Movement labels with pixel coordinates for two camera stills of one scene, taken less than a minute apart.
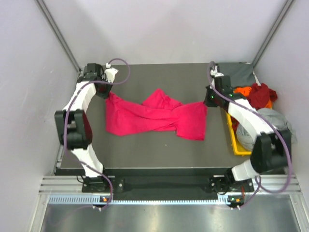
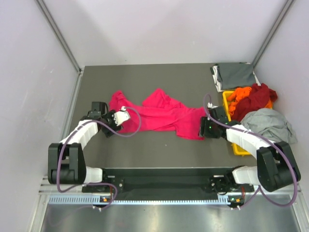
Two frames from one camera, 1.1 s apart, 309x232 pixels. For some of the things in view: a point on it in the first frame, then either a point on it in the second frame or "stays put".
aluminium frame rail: (266, 184) stays put
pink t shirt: (160, 111) stays put
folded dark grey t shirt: (241, 73) stays put
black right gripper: (207, 102) to (204, 122)
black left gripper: (105, 94) to (109, 115)
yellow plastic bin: (238, 149) stays put
